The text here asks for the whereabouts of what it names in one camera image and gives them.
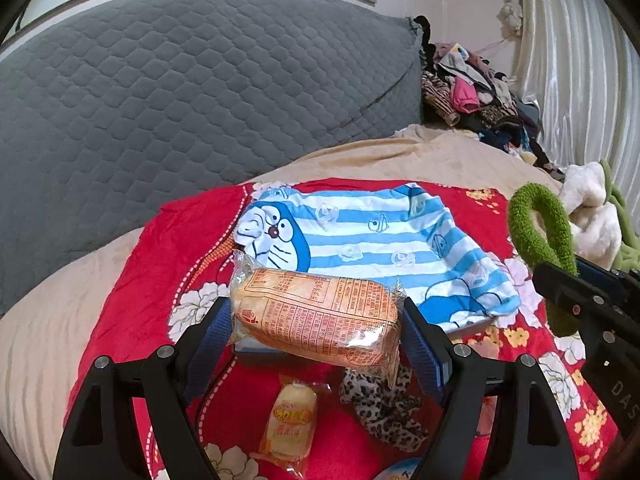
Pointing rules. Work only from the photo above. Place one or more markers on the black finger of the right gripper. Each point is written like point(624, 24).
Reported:
point(622, 288)
point(565, 296)

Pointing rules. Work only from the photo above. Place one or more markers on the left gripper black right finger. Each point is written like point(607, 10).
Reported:
point(527, 436)

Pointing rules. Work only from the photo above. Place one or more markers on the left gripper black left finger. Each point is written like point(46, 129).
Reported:
point(101, 437)

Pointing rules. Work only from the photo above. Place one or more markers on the leopard print scrunchie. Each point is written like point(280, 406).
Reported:
point(387, 413)

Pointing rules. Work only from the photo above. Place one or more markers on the orange biscuit pack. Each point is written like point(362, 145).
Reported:
point(347, 322)

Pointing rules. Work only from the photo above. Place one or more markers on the yellow rice cracker pack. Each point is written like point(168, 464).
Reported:
point(289, 432)

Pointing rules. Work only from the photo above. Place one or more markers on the red blue egg toy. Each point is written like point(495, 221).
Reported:
point(402, 470)

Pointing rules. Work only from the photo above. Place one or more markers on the white green fleece blanket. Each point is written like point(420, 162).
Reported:
point(602, 229)

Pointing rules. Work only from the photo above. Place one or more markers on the blue striped cartoon cloth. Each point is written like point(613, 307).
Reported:
point(401, 236)

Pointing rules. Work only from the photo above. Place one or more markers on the red floral blanket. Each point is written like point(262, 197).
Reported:
point(182, 264)

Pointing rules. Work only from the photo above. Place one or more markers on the white satin curtain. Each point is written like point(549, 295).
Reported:
point(578, 65)

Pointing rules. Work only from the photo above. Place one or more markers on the pile of clothes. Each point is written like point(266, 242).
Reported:
point(460, 89)

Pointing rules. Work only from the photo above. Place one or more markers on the grey quilted headboard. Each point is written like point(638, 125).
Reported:
point(118, 110)

